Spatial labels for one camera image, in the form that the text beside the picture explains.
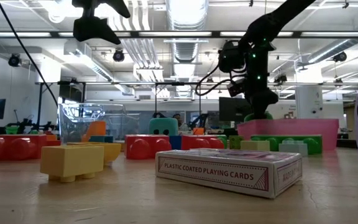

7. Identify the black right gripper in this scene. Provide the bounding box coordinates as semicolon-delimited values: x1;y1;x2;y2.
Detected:
244;88;280;120

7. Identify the green foam die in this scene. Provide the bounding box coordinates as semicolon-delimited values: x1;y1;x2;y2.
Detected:
244;111;274;121

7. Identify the pale green small brick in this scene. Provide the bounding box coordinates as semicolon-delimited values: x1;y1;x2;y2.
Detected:
240;140;271;152

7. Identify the green knobbed toy block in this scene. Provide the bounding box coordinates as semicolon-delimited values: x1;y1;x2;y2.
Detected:
217;134;228;149

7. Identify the pale cyan small brick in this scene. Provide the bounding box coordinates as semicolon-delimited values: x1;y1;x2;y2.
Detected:
278;139;309;157

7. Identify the long green toy block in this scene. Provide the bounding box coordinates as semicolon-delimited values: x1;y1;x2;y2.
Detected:
250;134;323;156

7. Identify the red knobbed toy block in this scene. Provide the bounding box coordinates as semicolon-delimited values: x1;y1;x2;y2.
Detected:
0;134;48;161
124;134;173;161
181;134;225;151

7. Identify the purple white card box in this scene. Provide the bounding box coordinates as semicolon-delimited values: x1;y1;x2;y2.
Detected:
155;148;303;199

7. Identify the orange toy block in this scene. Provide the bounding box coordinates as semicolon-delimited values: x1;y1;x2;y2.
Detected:
81;121;107;142

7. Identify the cyan toy brick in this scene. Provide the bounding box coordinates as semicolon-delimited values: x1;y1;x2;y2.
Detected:
88;135;114;144

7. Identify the black monitor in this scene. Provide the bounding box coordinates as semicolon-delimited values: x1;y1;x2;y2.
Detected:
218;96;252;123

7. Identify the black spotlight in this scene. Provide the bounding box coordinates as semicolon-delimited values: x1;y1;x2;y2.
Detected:
273;73;288;85
7;53;22;68
333;51;348;63
112;49;126;63

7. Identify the white column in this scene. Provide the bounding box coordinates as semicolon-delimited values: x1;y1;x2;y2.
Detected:
295;85;324;119

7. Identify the pink plastic bin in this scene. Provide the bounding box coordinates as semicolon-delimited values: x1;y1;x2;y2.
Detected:
237;118;340;152

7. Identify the blue knobbed toy block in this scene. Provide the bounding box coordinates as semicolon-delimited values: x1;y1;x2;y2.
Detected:
169;135;183;151

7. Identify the clear plastic bin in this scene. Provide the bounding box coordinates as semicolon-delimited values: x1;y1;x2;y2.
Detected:
57;103;141;144

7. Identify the black light strip beam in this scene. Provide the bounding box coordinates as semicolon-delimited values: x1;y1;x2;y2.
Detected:
0;30;358;39

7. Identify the teal foam die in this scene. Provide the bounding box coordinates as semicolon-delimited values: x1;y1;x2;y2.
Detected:
149;117;180;137

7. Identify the orange-yellow six-stud brick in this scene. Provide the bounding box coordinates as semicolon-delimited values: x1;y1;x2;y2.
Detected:
67;142;122;166

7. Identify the green crate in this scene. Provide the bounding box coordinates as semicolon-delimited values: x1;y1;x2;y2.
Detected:
4;125;21;136

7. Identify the yellow small toy brick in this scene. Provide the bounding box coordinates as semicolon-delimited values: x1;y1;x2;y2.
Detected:
40;145;105;184

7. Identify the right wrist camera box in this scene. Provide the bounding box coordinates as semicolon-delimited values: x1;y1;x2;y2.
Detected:
227;79;249;98

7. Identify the black hanging cable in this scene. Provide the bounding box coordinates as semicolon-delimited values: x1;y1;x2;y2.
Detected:
0;0;59;108

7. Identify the silver air duct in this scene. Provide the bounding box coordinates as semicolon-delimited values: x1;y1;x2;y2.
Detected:
165;0;209;63

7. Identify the black aluminium table frame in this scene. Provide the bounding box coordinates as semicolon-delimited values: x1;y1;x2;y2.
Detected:
336;138;356;149

